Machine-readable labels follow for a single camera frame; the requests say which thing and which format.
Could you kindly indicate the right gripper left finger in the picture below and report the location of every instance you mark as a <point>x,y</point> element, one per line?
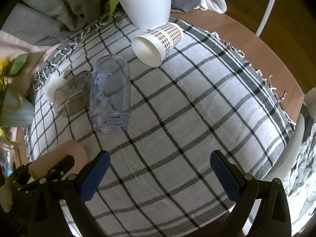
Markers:
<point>80,188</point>

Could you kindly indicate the white pot green plant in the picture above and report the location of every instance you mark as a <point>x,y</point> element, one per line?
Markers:
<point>144,14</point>

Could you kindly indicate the smoky square glass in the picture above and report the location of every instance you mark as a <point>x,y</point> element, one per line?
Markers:
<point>73,96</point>

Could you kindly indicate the sunflower bouquet blue vase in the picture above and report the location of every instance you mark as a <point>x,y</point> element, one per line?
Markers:
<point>16,110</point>

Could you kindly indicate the grey curtain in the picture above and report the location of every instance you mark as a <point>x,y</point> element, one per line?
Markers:
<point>48,22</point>

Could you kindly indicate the houndstooth paper cup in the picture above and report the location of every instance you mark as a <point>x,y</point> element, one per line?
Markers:
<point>155,45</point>

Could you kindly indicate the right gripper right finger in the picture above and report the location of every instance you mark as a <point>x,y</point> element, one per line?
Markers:
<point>240,188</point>

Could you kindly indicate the white hoop stand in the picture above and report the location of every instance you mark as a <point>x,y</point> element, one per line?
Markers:
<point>265,17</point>

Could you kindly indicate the white patterned cushion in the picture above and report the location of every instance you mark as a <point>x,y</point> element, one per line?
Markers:
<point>296,167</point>

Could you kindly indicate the pink cup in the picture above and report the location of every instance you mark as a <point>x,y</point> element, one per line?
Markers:
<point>40,166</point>

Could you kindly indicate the checkered tablecloth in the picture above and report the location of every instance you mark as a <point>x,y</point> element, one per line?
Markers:
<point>205,96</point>

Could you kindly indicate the white cup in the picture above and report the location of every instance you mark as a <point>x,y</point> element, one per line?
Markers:
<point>53,83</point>

